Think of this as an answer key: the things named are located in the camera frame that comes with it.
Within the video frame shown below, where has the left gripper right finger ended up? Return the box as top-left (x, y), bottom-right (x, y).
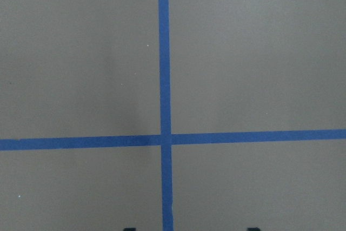
top-left (247, 227), bottom-right (261, 231)

